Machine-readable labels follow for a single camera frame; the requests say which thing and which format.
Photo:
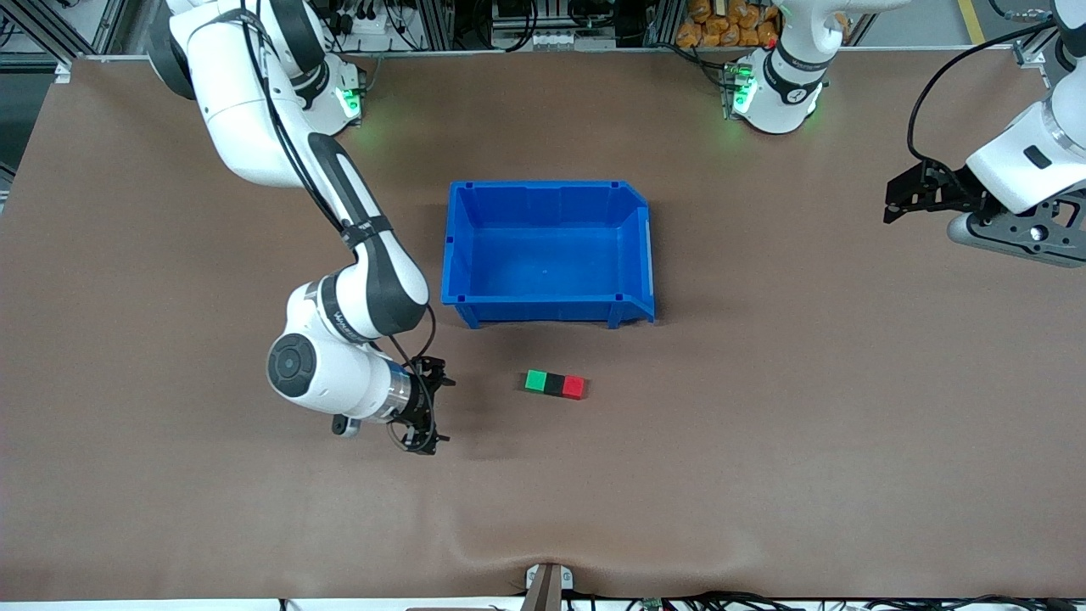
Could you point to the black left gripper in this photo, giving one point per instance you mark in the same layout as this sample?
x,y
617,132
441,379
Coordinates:
x,y
943,193

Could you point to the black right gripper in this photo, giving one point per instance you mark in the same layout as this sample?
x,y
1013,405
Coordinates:
x,y
419,404

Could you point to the green cube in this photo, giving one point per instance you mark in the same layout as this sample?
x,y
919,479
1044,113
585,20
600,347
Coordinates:
x,y
535,381

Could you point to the red cube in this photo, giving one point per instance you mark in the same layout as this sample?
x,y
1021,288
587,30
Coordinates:
x,y
574,388

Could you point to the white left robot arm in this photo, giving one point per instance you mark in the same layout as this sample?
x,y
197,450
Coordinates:
x,y
789,85

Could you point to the black cube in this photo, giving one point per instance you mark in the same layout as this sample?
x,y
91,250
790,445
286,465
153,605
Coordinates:
x,y
555,384

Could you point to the blue plastic storage bin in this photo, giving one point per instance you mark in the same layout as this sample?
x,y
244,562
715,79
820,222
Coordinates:
x,y
543,263

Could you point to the orange snack bags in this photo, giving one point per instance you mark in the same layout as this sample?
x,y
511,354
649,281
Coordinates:
x,y
730,25

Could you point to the brown table mat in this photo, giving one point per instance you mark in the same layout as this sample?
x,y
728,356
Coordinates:
x,y
764,467

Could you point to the white power strip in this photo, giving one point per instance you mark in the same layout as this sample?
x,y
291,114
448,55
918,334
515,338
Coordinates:
x,y
365,25

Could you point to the metal table edge bracket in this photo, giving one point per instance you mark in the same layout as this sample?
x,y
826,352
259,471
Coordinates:
x,y
548,585

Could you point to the aluminium frame post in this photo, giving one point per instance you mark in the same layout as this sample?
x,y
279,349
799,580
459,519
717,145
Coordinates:
x,y
663,24
434,24

